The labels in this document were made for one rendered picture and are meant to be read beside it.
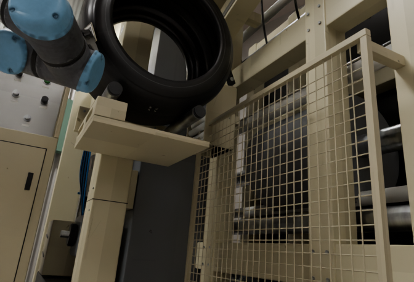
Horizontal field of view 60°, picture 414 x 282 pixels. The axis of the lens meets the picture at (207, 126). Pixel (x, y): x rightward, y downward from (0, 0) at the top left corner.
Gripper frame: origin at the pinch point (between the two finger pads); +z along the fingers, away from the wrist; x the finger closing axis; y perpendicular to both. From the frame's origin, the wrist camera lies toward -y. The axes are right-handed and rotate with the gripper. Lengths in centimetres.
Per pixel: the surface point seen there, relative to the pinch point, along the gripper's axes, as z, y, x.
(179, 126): 17.8, 37.5, 6.2
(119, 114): -6.2, 24.0, 0.1
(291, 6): 408, 5, 83
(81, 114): 18.1, 18.4, -26.5
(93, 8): 6.9, -8.2, 2.6
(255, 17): 73, 13, 44
